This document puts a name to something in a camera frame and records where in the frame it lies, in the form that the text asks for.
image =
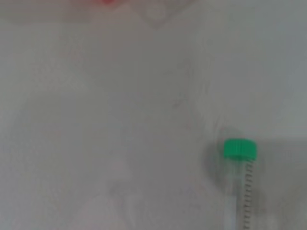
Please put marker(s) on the clear test tube green cap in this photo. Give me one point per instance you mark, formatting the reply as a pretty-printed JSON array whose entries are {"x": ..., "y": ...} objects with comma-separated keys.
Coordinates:
[{"x": 239, "y": 148}]

